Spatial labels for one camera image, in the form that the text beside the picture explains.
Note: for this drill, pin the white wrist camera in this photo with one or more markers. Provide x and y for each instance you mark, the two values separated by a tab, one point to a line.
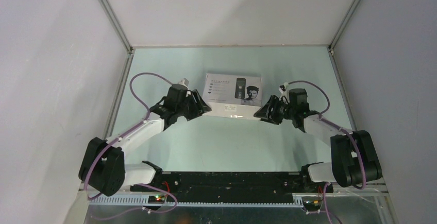
284	91
184	82

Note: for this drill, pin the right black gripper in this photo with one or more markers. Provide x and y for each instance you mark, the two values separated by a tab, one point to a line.
265	113

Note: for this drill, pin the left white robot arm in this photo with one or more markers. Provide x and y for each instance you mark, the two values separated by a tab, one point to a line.
104	164

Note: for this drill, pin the aluminium frame post right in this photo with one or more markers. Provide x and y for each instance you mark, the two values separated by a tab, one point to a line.
344	23

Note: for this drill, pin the aluminium frame post left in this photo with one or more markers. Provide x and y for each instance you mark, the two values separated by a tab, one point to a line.
115	23

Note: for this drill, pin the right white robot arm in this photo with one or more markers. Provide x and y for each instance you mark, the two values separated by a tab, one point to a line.
354	161

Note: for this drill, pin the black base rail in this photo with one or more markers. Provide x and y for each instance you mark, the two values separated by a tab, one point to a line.
236	187

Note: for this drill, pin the aluminium frame post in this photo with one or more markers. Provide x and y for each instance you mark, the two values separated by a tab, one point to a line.
344	23
115	23

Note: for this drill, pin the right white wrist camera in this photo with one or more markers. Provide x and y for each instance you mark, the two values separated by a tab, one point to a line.
284	91

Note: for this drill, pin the white cardboard kit box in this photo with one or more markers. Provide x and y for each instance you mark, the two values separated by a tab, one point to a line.
233	96

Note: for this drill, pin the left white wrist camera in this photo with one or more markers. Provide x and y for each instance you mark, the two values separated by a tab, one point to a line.
184	82

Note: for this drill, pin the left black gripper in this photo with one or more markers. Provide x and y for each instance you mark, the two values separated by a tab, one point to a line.
199	108

